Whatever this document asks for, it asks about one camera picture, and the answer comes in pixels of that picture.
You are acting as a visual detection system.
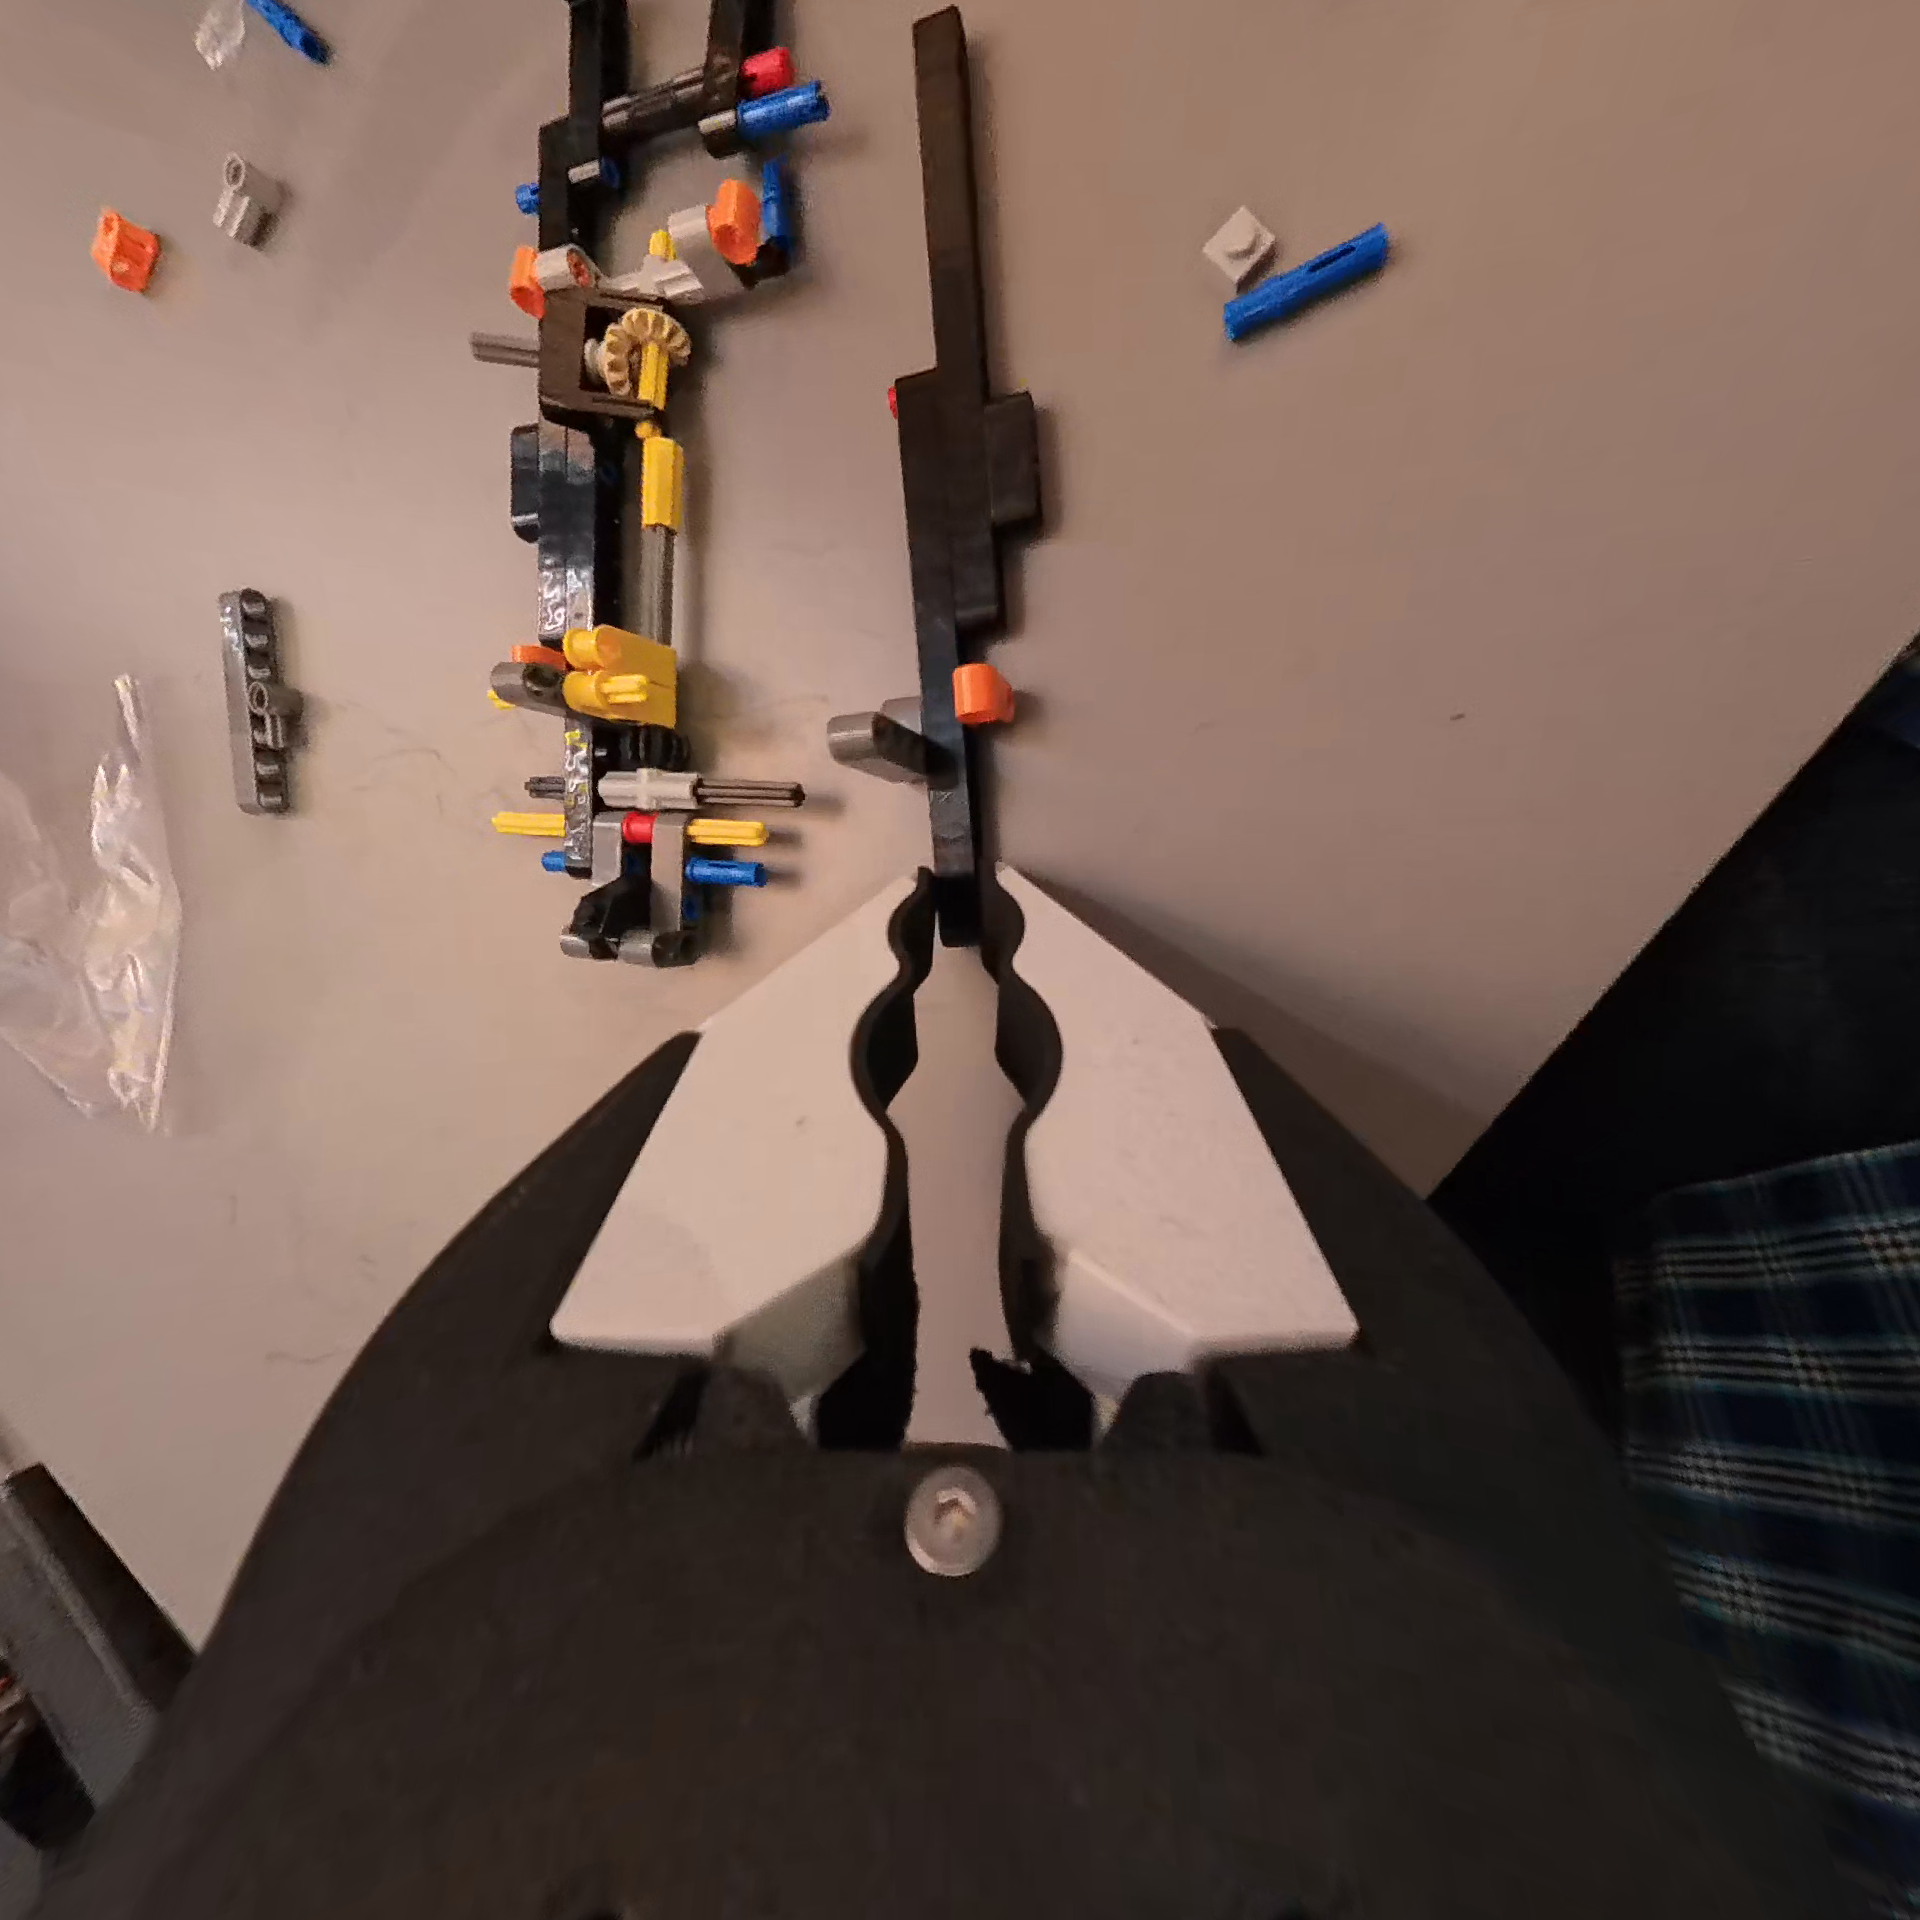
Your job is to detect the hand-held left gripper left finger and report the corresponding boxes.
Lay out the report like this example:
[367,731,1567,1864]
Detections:
[547,866,922,1449]

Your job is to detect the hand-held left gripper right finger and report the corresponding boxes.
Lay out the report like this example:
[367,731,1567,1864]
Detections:
[982,865,1362,1455]

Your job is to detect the black lego beam assembly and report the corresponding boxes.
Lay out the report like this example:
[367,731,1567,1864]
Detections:
[825,4,1063,952]

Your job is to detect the grey lego beam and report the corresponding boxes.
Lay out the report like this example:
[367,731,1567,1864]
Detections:
[218,588,307,817]

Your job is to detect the multicolour lego chassis assembly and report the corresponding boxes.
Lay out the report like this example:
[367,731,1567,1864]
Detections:
[469,0,829,971]

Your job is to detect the grey lego connector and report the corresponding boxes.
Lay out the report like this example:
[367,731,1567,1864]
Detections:
[210,151,288,251]

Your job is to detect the dark pants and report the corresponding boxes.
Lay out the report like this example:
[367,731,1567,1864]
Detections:
[1424,639,1920,1502]

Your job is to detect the blue plaid shirt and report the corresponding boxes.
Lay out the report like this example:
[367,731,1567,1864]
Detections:
[1610,1142,1920,1920]

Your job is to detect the clear plastic bag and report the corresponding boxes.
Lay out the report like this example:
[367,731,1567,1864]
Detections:
[0,673,185,1129]

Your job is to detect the grey box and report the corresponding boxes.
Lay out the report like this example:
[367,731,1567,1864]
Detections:
[0,1447,200,1855]

